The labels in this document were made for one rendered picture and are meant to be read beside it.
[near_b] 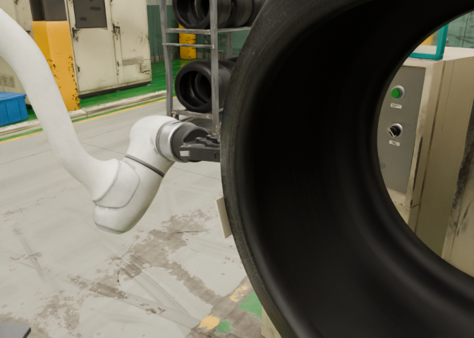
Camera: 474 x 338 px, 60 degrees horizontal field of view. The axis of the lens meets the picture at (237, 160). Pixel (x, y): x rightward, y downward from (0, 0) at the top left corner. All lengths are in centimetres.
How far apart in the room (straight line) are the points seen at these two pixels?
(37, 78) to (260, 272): 56
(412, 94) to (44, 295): 198
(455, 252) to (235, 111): 50
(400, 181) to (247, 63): 79
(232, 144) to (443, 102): 71
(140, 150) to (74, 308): 146
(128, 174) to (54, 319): 143
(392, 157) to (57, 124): 84
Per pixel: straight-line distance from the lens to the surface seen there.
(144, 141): 93
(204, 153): 75
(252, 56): 49
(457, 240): 83
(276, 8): 46
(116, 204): 91
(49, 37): 591
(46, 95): 88
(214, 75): 394
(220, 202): 62
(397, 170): 120
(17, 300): 245
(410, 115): 115
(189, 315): 212
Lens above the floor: 139
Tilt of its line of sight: 21 degrees down
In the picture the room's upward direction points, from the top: straight up
